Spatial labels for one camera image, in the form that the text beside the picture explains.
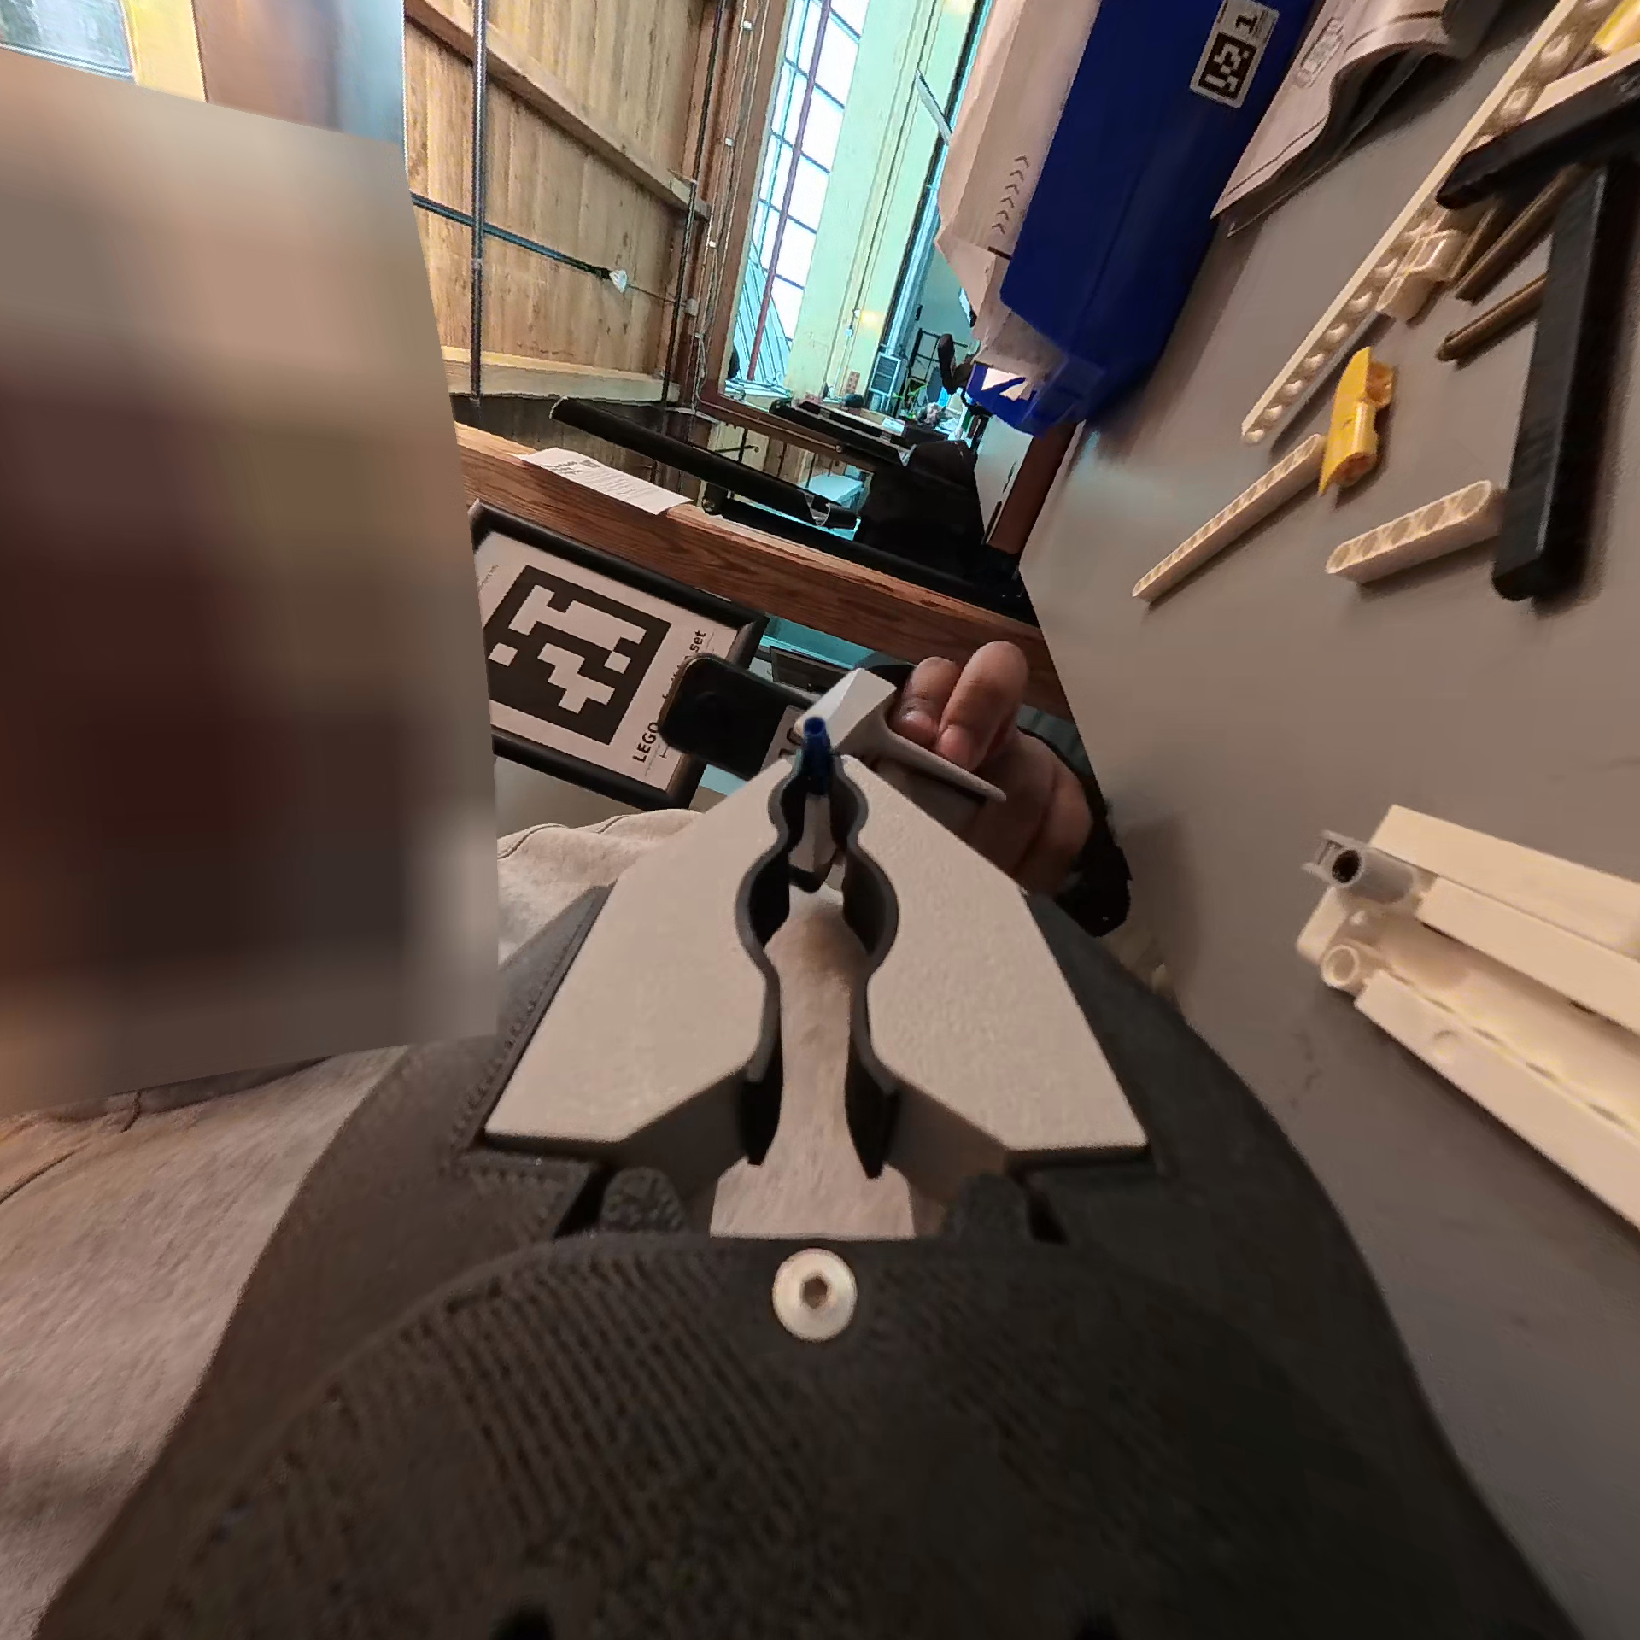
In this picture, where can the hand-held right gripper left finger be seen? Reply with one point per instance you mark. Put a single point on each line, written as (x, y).
(641, 1013)

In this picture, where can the tan lego axle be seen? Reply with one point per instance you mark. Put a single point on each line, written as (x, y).
(1509, 221)
(1529, 247)
(1492, 317)

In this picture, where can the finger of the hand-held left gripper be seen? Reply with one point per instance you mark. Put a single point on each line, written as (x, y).
(819, 845)

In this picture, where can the white lego panel assembly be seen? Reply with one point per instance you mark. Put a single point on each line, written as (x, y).
(1474, 999)

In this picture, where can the white paper bag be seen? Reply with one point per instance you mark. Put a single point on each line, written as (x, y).
(1013, 192)

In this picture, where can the slim white lego beam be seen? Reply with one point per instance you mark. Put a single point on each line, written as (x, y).
(1230, 518)

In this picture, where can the white paper notice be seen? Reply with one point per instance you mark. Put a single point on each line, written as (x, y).
(602, 481)

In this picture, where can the person's left hand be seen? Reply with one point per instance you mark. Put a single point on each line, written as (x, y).
(1038, 819)

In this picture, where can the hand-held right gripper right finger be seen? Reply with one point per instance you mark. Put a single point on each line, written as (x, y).
(999, 1025)

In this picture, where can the wooden post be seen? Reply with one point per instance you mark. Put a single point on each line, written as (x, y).
(768, 577)

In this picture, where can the plain black lego beam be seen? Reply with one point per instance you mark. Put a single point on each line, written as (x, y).
(1552, 383)

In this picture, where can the lego instruction booklet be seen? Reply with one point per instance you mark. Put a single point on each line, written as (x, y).
(1345, 90)

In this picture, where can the framed marker sign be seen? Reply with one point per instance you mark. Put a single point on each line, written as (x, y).
(577, 653)

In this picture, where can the yellow lego panel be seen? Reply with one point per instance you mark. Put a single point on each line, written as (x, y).
(1351, 423)

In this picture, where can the short white lego liftarm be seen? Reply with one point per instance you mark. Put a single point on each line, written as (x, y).
(1415, 532)

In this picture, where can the long white lego beam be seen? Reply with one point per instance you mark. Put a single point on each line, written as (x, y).
(1384, 276)

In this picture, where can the blue plastic bin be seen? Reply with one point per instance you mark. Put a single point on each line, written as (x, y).
(1128, 231)

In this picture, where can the black lego beam with holes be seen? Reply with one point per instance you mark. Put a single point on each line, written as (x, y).
(1537, 135)

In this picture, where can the thick white lego block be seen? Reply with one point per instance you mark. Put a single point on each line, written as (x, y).
(1421, 272)

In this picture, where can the blue lego pin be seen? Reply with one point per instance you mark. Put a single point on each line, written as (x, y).
(811, 757)

